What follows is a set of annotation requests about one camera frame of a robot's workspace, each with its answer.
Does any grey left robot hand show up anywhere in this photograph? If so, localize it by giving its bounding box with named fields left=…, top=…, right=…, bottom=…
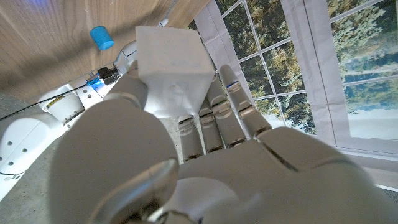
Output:
left=48, top=60, right=398, bottom=224

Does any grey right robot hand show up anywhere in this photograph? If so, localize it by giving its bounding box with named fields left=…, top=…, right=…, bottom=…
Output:
left=112, top=40, right=139, bottom=77

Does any small white box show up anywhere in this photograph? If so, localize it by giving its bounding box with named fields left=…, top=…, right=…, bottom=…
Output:
left=135, top=25, right=216, bottom=119

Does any blue cylinder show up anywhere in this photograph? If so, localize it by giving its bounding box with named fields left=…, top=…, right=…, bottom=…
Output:
left=89, top=26, right=116, bottom=51

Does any printed forest window backdrop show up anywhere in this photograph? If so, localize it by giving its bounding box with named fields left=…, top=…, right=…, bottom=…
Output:
left=186, top=0, right=398, bottom=156

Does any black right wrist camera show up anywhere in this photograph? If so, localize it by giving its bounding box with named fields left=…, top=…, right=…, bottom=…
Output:
left=97, top=66, right=121, bottom=86

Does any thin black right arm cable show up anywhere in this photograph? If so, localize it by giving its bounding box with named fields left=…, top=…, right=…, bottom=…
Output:
left=0, top=83, right=88, bottom=121

